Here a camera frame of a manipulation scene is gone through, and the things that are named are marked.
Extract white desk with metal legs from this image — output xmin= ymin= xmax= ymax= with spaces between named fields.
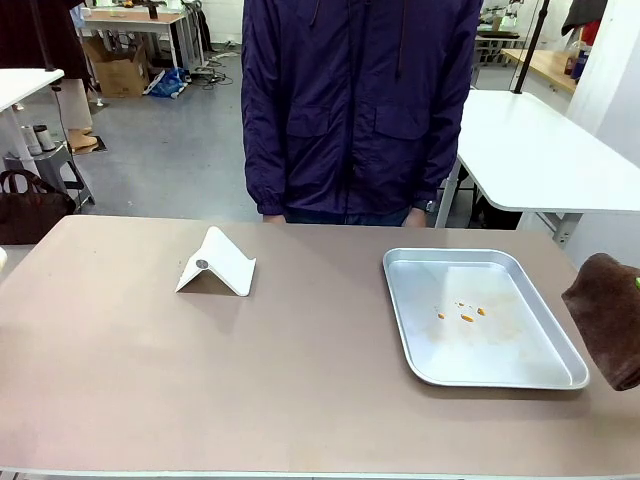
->
xmin=434 ymin=88 xmax=640 ymax=246

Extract dark hanging garment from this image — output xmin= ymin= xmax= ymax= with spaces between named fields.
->
xmin=561 ymin=0 xmax=609 ymax=37

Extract white desk with black cable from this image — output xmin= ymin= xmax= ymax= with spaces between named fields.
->
xmin=0 ymin=68 xmax=66 ymax=161

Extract long wood-top table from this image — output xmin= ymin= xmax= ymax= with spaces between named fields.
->
xmin=499 ymin=47 xmax=581 ymax=95

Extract brown cloth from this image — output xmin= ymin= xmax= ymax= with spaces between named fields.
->
xmin=560 ymin=252 xmax=640 ymax=393

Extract brown cardboard box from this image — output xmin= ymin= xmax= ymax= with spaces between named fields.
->
xmin=82 ymin=34 xmax=151 ymax=99

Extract silver metal tray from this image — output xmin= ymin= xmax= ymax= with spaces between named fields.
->
xmin=382 ymin=247 xmax=591 ymax=389

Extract person in navy jacket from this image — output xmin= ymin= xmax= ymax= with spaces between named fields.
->
xmin=240 ymin=0 xmax=484 ymax=217

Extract person in dark coat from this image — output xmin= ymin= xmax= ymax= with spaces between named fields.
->
xmin=0 ymin=0 xmax=101 ymax=154

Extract dark brown handbag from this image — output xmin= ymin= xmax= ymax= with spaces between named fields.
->
xmin=0 ymin=169 xmax=77 ymax=246

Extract black and silver flask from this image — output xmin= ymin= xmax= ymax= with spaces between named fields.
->
xmin=32 ymin=124 xmax=55 ymax=153

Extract white folding stand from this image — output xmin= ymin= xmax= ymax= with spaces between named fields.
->
xmin=174 ymin=225 xmax=258 ymax=298

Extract blue plastic bag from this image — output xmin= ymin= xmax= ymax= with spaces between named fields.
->
xmin=148 ymin=67 xmax=190 ymax=99

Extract grey metal stool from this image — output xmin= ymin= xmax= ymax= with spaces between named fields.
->
xmin=2 ymin=141 xmax=96 ymax=211

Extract black stand pole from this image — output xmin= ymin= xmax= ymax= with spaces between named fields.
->
xmin=37 ymin=0 xmax=57 ymax=72
xmin=514 ymin=0 xmax=551 ymax=95

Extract wood-top workbench with white legs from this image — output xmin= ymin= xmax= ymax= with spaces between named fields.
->
xmin=79 ymin=8 xmax=206 ymax=71

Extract blue jeans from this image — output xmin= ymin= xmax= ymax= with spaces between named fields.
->
xmin=283 ymin=207 xmax=414 ymax=228

